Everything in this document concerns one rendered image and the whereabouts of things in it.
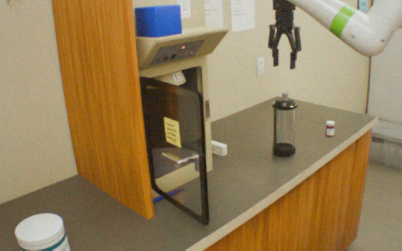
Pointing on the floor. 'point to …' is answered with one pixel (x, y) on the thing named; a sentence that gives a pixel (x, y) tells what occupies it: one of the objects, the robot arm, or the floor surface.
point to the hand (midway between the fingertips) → (284, 60)
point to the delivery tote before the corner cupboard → (386, 144)
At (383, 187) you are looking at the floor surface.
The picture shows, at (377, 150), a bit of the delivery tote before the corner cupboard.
